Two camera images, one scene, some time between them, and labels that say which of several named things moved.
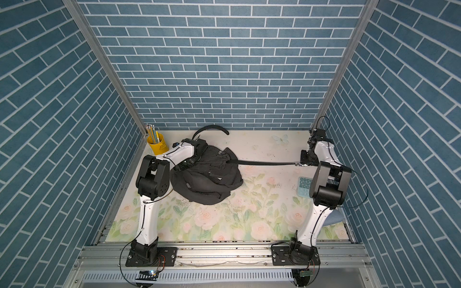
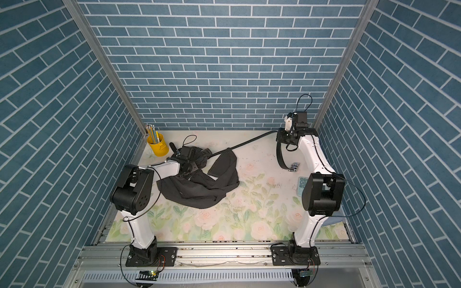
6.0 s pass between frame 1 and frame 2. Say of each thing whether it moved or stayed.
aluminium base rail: stayed
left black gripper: moved
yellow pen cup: stayed
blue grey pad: stayed
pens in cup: stayed
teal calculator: stayed
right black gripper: moved
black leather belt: moved
